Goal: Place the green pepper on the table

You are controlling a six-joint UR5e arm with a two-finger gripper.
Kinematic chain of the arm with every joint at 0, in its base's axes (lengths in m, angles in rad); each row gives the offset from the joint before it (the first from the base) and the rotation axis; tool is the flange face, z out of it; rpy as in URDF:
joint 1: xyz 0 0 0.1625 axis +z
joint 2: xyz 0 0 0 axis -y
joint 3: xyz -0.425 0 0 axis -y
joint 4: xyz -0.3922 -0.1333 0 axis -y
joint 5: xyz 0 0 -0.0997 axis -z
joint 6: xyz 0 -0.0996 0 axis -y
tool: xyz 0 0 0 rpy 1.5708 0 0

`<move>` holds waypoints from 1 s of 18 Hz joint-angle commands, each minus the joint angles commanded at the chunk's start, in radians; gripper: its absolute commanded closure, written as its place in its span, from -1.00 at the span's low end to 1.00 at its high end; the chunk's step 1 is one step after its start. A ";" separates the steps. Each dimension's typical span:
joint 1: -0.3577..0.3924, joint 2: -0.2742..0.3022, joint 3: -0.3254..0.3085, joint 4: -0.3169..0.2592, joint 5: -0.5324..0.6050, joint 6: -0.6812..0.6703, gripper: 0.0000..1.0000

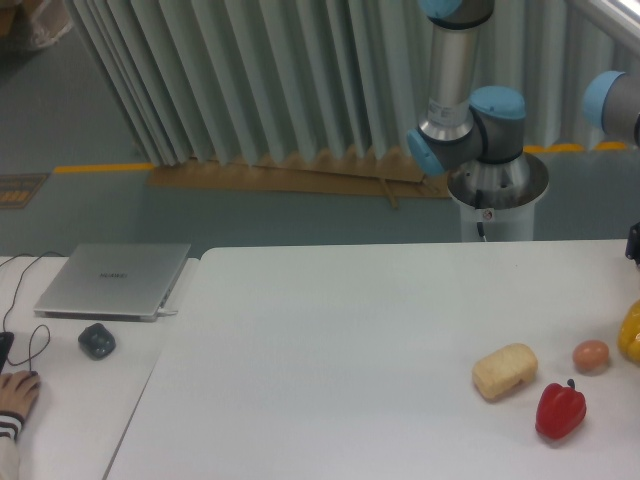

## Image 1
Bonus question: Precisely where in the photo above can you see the pale green curtain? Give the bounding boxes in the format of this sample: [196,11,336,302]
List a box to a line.
[66,1,639,166]

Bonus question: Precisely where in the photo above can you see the silver closed laptop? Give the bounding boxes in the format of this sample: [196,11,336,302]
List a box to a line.
[34,243,190,321]

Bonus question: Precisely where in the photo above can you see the person's hand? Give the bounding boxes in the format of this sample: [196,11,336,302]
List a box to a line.
[1,370,41,424]

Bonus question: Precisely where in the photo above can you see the yellow bread loaf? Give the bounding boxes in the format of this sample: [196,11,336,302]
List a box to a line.
[472,343,538,401]

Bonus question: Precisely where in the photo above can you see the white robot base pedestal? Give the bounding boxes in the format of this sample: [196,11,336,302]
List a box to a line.
[453,197,538,242]

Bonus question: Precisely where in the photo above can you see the brown egg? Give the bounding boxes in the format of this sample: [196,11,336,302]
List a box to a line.
[572,340,609,372]

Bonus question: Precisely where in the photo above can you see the yellow bell pepper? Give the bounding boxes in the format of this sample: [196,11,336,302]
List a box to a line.
[617,300,640,364]

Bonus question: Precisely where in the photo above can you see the black device at edge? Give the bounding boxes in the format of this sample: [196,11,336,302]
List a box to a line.
[0,332,15,373]

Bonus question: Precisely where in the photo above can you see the red bell pepper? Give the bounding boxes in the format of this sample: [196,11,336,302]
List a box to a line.
[535,378,587,441]

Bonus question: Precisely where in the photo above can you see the striped sleeve forearm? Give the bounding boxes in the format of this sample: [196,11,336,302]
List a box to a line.
[0,411,24,480]

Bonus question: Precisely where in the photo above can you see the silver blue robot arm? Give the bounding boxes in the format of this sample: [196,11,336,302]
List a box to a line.
[406,1,639,242]

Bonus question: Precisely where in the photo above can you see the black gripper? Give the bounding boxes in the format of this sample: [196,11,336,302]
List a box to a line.
[625,222,640,269]

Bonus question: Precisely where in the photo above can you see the dark grey earbuds case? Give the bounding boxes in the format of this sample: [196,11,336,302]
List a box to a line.
[78,323,117,360]

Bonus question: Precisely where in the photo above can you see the brown cardboard sheet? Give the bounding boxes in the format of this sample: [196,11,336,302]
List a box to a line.
[147,147,449,209]

